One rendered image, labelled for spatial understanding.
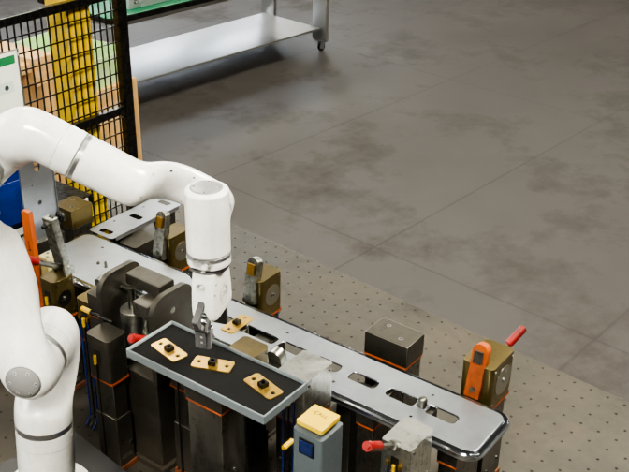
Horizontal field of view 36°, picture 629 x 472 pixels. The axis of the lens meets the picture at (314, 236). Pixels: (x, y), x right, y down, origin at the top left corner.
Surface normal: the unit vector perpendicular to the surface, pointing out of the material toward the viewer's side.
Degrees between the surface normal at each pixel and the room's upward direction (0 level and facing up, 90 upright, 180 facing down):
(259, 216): 0
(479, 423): 0
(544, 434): 0
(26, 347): 58
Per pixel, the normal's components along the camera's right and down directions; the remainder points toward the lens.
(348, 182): 0.01, -0.88
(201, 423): -0.59, 0.37
